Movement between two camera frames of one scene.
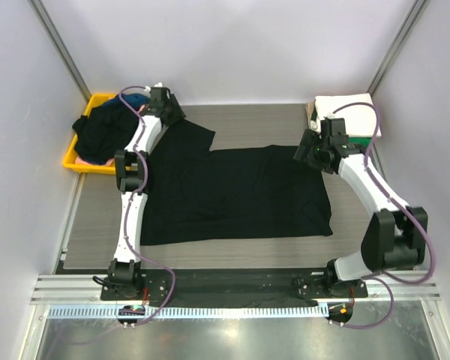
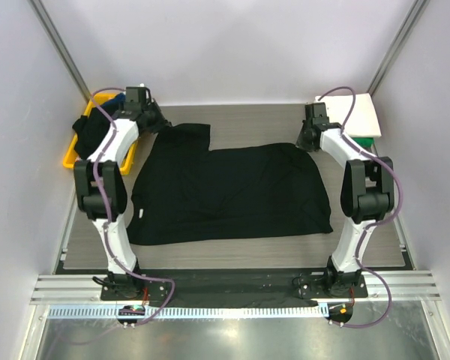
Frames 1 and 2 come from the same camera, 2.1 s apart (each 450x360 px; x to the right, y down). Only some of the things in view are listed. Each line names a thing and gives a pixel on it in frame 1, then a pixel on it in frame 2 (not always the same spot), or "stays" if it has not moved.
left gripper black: (179, 115) to (162, 123)
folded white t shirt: (357, 109) stays
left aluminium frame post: (48, 25) stays
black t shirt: (194, 195) stays
